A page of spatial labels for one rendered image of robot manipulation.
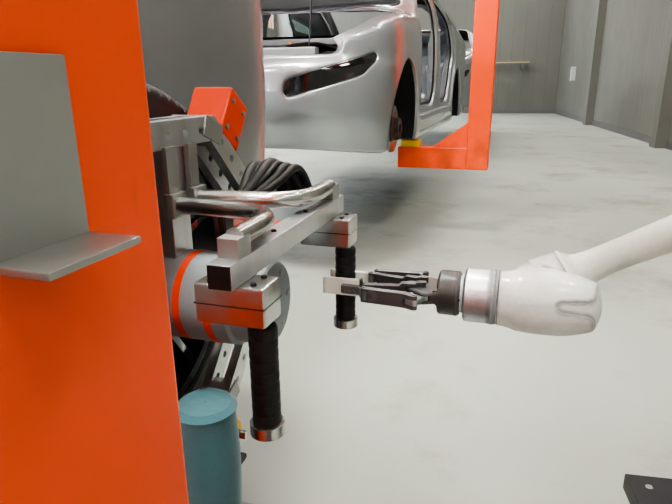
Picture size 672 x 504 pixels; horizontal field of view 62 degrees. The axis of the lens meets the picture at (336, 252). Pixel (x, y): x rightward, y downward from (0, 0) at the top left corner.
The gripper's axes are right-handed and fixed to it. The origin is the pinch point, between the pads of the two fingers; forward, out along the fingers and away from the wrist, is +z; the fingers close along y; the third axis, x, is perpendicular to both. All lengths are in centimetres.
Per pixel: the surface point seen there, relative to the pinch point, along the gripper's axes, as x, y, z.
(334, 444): -83, 64, 24
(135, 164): 30, -62, -6
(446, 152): -19, 344, 24
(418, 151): -19, 344, 45
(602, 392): -83, 126, -66
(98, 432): 16, -68, -6
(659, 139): -69, 1020, -259
